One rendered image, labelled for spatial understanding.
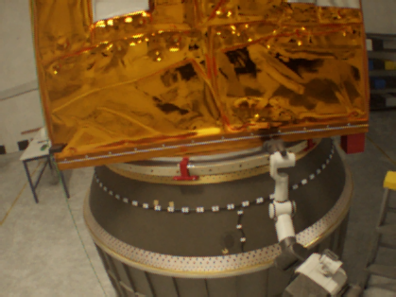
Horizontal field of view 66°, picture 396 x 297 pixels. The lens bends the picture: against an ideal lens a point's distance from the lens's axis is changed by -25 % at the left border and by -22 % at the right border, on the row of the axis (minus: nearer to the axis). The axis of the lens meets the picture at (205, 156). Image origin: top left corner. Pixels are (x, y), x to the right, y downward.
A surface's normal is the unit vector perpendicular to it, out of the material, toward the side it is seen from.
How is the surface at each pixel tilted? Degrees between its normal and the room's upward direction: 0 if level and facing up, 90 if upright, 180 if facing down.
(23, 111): 90
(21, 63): 90
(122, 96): 87
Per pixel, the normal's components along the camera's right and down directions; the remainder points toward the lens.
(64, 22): 0.03, 0.45
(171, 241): -0.29, -0.04
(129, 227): -0.53, -0.07
